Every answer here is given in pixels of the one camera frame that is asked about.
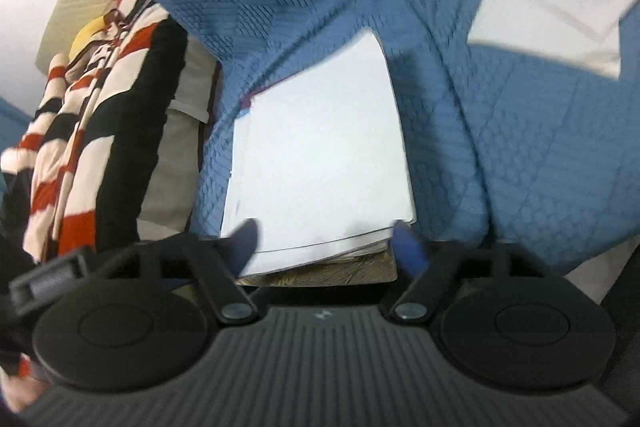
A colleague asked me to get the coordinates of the yellow plush toy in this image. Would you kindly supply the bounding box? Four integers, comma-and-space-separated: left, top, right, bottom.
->
67, 13, 109, 58

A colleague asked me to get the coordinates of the brown cover book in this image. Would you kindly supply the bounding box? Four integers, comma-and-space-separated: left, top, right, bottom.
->
235, 249, 399, 289

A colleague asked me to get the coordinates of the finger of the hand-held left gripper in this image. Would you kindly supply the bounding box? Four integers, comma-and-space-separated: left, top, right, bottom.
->
97, 231, 202, 259

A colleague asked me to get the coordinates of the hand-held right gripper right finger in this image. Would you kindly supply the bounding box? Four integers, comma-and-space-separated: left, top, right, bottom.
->
390, 221, 556, 325

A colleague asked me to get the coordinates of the red black white striped blanket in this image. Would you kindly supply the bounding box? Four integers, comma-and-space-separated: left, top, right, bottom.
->
0, 0, 189, 413

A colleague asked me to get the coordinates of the beige pillow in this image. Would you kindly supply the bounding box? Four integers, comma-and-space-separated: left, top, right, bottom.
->
137, 34, 223, 234

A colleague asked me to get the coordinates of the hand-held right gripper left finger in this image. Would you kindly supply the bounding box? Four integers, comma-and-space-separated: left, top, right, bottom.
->
100, 219, 261, 325

